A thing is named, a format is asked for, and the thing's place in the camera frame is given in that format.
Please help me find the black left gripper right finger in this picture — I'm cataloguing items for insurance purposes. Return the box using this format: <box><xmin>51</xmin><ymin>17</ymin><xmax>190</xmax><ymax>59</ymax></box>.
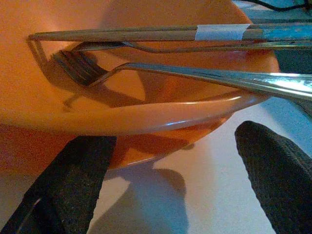
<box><xmin>234</xmin><ymin>120</ymin><xmax>312</xmax><ymax>234</ymax></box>

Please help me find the white tape strip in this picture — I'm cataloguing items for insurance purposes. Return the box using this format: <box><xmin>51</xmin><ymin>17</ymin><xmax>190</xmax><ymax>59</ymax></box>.
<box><xmin>195</xmin><ymin>23</ymin><xmax>252</xmax><ymax>41</ymax></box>

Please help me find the wooden chopstick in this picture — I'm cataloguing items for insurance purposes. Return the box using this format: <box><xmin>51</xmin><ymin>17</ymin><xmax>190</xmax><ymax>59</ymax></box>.
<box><xmin>28</xmin><ymin>29</ymin><xmax>312</xmax><ymax>42</ymax></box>
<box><xmin>28</xmin><ymin>23</ymin><xmax>312</xmax><ymax>39</ymax></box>

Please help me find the orange plastic plate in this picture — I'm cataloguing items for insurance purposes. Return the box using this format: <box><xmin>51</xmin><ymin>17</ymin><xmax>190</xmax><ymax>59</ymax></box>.
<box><xmin>0</xmin><ymin>123</ymin><xmax>230</xmax><ymax>171</ymax></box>

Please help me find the silver metal fork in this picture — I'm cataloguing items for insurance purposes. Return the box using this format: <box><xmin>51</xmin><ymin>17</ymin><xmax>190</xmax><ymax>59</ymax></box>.
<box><xmin>52</xmin><ymin>50</ymin><xmax>312</xmax><ymax>102</ymax></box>

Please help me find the black cable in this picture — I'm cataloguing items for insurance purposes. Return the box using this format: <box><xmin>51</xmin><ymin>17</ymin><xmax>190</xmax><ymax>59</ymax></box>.
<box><xmin>251</xmin><ymin>0</ymin><xmax>312</xmax><ymax>12</ymax></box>

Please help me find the silver metal spoon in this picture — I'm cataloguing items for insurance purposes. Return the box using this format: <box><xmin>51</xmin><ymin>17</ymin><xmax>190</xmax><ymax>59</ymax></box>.
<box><xmin>72</xmin><ymin>40</ymin><xmax>312</xmax><ymax>54</ymax></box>

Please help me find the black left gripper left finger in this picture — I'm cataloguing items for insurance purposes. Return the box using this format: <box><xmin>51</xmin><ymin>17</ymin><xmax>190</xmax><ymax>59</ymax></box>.
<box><xmin>0</xmin><ymin>135</ymin><xmax>117</xmax><ymax>234</ymax></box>

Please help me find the orange plastic bowl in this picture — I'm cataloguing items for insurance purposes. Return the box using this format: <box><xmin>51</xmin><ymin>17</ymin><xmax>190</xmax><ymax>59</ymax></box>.
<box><xmin>0</xmin><ymin>0</ymin><xmax>280</xmax><ymax>147</ymax></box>

